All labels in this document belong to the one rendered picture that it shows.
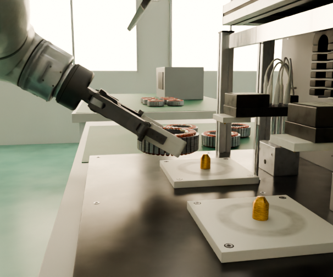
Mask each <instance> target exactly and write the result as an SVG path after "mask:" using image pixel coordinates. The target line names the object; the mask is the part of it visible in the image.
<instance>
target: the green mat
mask: <svg viewBox="0 0 333 277"><path fill-rule="evenodd" d="M239 124H240V123H239ZM241 124H247V125H249V126H250V127H251V135H250V136H248V137H244V138H240V145H238V146H236V147H233V148H231V150H242V149H253V145H254V122H250V123H241ZM192 125H195V126H197V127H198V133H199V147H198V150H197V151H196V152H198V151H215V148H211V147H207V146H204V145H203V144H201V134H202V133H203V132H205V131H209V130H210V131H211V130H213V131H214V130H216V123H195V124H192ZM141 153H143V152H141V151H140V150H138V149H137V135H135V134H134V133H132V132H131V131H129V130H127V129H126V128H124V127H122V126H121V125H106V126H90V127H89V131H88V135H87V140H86V145H85V150H84V155H83V158H82V163H88V162H89V158H90V156H98V155H113V154H141Z"/></svg>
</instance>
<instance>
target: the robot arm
mask: <svg viewBox="0 0 333 277"><path fill-rule="evenodd" d="M30 13H31V12H30V0H0V81H4V82H8V83H11V84H13V85H16V86H18V87H20V88H21V89H22V90H24V91H27V92H29V93H31V94H33V95H36V96H37V97H38V96H39V97H40V98H42V99H44V100H46V102H50V101H51V100H52V99H53V97H55V98H56V99H55V100H56V101H57V103H59V104H61V105H62V106H64V107H66V108H68V109H70V110H75V109H76V108H77V107H78V105H79V103H80V101H81V100H83V101H84V102H86V103H87V104H88V105H87V106H88V107H89V109H90V110H91V111H93V112H95V113H98V114H100V115H102V116H104V117H105V118H107V119H110V120H112V121H114V122H115V123H117V124H119V125H121V126H122V127H124V128H126V129H127V130H129V131H131V132H132V133H134V134H135V135H137V136H138V139H137V140H139V141H141V142H142V141H143V139H144V140H146V141H148V142H150V143H151V144H153V145H155V146H157V147H159V148H161V149H162V150H164V151H166V152H168V153H170V154H172V155H173V156H175V157H177V158H179V156H180V154H181V152H182V151H183V149H184V148H185V146H186V144H187V142H185V141H184V140H182V139H180V138H178V137H177V136H175V135H173V134H171V133H170V132H168V131H166V130H164V129H162V128H161V127H164V126H163V125H161V124H160V123H158V122H156V121H154V120H152V119H151V118H149V117H147V116H145V115H144V114H143V113H144V112H143V111H142V110H139V111H138V112H137V111H136V110H133V109H131V108H129V107H127V106H126V105H124V104H122V103H120V102H119V100H118V99H116V98H115V97H113V96H111V95H110V94H109V93H108V92H107V91H105V90H103V89H100V90H97V89H95V90H94V89H92V88H90V87H89V85H90V83H91V82H92V80H93V78H94V76H95V74H94V72H92V71H90V70H88V69H87V68H85V67H83V66H82V65H80V64H75V65H73V61H74V56H73V55H71V54H70V53H68V52H66V51H64V50H63V49H61V48H59V47H57V46H56V45H54V44H52V43H51V42H50V41H47V40H45V39H44V38H43V37H41V36H40V35H39V34H37V33H36V32H35V30H34V27H33V26H32V25H31V24H30Z"/></svg>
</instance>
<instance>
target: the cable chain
mask: <svg viewBox="0 0 333 277"><path fill-rule="evenodd" d="M313 45H314V46H313V47H312V52H320V53H325V52H331V51H333V30H329V31H323V32H317V33H315V35H314V38H313ZM330 60H333V52H332V53H328V54H312V61H330ZM311 69H312V70H329V69H333V62H327V63H312V64H311ZM310 78H316V79H321V78H327V79H333V71H312V72H310ZM310 87H326V88H333V80H311V81H310ZM326 88H310V89H309V95H313V98H328V99H333V90H328V89H326Z"/></svg>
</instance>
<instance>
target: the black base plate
mask: <svg viewBox="0 0 333 277"><path fill-rule="evenodd" d="M204 153H206V154H208V155H209V156H210V158H231V159H232V160H234V161H235V162H237V163H238V164H240V165H241V166H243V167H244V168H246V169H248V170H249V171H251V172H252V173H254V149H242V150H231V152H224V153H219V152H218V151H198V152H194V153H191V154H187V155H183V156H179V158H177V157H175V156H171V155H170V156H166V155H164V156H161V155H159V156H157V155H152V154H146V153H141V154H113V155H98V156H90V158H89V163H88V170H87V178H86V185H85V193H84V200H83V205H82V212H81V220H80V227H79V235H78V240H77V247H76V255H75V262H74V270H73V277H333V252H331V253H320V254H309V255H302V256H290V257H279V258H268V259H256V260H250V261H239V262H227V263H221V261H220V260H219V258H218V257H217V255H216V254H215V252H214V251H213V249H212V247H211V246H210V244H209V242H208V241H207V239H206V238H205V236H204V235H203V233H202V232H201V230H200V228H199V227H198V225H197V224H196V222H195V220H194V219H193V217H192V216H191V214H190V213H189V211H188V209H187V201H198V200H215V199H225V198H242V197H258V196H276V195H287V196H289V197H290V198H292V199H293V200H295V201H296V202H298V203H299V204H301V205H302V206H304V207H306V208H307V209H309V210H310V211H312V212H313V213H315V214H316V215H318V216H319V217H321V218H322V219H324V220H326V221H327V222H328V223H330V224H331V225H333V211H331V210H330V197H331V184H332V174H333V171H330V170H328V169H325V168H323V167H321V166H318V165H316V164H314V163H311V162H309V161H307V160H304V159H302V158H299V167H298V175H285V176H272V175H271V174H269V173H267V172H266V171H264V170H263V169H261V168H259V169H258V177H259V178H260V182H259V183H258V184H244V185H225V186H205V187H186V188H173V186H172V184H171V183H170V181H169V179H168V178H167V176H166V175H165V173H164V172H163V170H162V168H161V167H160V160H178V159H200V158H201V156H202V155H203V154H204Z"/></svg>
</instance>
